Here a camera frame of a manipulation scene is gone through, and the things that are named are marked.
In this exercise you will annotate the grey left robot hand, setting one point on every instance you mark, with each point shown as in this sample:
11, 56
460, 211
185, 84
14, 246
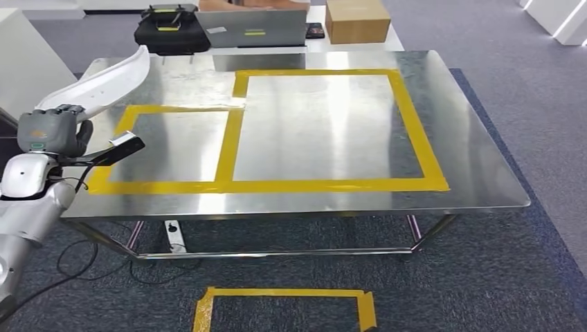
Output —
50, 133

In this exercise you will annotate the white curved plastic body part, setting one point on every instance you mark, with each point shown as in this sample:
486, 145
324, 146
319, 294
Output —
105, 82

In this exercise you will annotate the stainless steel workbench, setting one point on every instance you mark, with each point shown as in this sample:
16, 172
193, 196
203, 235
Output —
321, 128

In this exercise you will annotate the white cabinet block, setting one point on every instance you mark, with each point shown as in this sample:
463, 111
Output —
32, 59

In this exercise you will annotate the white low platform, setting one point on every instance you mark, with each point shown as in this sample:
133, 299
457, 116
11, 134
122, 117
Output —
55, 13

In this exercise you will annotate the black bag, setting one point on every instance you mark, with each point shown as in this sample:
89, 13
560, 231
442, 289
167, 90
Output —
169, 41

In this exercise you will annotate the white power strip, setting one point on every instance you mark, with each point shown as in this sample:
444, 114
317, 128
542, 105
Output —
175, 238

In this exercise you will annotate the grey laptop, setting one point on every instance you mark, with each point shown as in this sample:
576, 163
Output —
275, 23

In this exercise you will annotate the black phone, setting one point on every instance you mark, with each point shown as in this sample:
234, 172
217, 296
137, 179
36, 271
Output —
315, 30

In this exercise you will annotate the brown cardboard box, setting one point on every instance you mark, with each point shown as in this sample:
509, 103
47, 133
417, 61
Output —
357, 25

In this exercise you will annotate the white block with light strip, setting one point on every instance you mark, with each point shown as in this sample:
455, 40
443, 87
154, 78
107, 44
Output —
564, 18

